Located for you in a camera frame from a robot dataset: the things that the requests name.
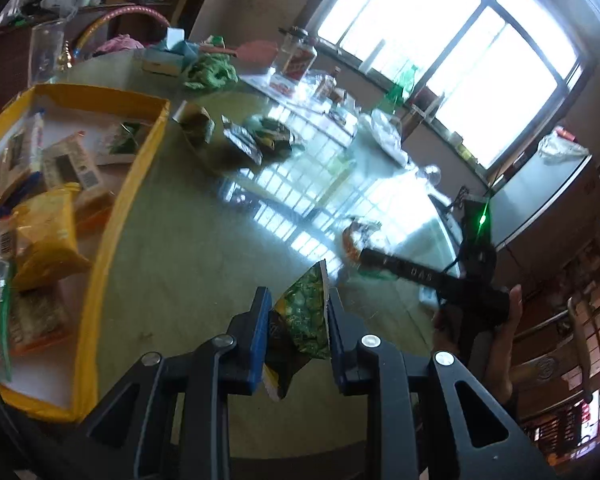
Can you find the grey metal cabinet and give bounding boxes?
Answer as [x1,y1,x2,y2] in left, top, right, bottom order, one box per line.
[490,155,593,248]

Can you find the crumpled white plastic bag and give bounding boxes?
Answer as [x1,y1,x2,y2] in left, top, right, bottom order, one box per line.
[40,0,78,18]

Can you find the red white flat packet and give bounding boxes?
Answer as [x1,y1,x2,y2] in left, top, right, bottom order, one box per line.
[267,72,301,96]

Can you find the yellow cardboard box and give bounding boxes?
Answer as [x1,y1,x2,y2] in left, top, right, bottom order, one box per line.
[0,83,171,423]

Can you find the orange rimmed clear snack packet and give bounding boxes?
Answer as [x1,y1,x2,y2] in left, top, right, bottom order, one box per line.
[5,280,73,356]

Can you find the green plastic bottle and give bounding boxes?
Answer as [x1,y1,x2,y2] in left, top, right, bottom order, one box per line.
[387,62,421,106]

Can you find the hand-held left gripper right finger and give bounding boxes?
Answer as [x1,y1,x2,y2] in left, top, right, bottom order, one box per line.
[327,287,557,480]

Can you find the person's right forearm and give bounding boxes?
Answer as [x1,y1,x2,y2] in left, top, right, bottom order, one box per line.
[500,390,524,426]

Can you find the pink cloth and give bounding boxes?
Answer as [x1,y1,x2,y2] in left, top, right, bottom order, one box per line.
[94,34,146,57]

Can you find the pink yellow hula hoop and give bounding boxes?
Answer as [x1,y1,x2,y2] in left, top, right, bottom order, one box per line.
[75,4,173,61]

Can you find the clear drinking glass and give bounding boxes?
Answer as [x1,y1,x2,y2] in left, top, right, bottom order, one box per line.
[415,165,443,188]

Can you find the large window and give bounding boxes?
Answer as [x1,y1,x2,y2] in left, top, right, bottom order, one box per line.
[307,0,588,171]

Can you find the clear glass jar red label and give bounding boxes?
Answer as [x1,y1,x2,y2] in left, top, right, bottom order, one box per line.
[272,27,318,83]

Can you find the teal tissue box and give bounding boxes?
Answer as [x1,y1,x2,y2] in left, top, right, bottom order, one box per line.
[141,27,201,77]

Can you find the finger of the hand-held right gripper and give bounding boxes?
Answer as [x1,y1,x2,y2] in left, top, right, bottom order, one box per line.
[358,246,449,292]

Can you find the white green snack packet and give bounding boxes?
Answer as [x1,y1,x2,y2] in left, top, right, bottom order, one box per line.
[97,119,153,166]

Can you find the green plastic bag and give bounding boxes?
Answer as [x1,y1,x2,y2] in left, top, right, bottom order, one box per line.
[181,54,239,92]

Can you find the tan barcode snack packet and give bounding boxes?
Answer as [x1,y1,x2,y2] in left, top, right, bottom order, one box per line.
[42,131,113,201]

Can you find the red paddle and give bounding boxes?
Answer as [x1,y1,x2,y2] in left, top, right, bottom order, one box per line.
[200,40,277,63]

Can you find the person's right hand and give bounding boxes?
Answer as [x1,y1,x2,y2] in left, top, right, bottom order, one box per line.
[431,284,524,398]

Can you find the dark green yellow snack packet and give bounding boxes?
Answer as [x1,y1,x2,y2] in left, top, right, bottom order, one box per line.
[247,116,306,153]

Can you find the yellow puffy snack packet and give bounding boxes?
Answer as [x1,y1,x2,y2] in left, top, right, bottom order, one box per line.
[11,183,93,291]

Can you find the white red striped snack packet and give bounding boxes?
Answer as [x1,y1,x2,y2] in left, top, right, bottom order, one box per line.
[0,112,46,196]

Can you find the olive snack packet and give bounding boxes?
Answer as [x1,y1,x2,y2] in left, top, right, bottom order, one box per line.
[172,101,216,147]

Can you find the black silver snack packet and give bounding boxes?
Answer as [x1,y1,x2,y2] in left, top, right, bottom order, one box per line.
[221,115,264,167]

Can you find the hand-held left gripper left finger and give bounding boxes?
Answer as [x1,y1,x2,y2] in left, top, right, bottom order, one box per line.
[81,287,273,480]

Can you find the clear plastic bag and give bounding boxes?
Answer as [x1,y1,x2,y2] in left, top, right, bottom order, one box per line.
[357,110,411,166]

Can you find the tall clear glass jar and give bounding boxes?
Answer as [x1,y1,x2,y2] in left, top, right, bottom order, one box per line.
[27,19,68,83]

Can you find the green leafy print snack packet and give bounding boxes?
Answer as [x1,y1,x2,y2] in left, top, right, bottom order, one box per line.
[263,260,332,402]

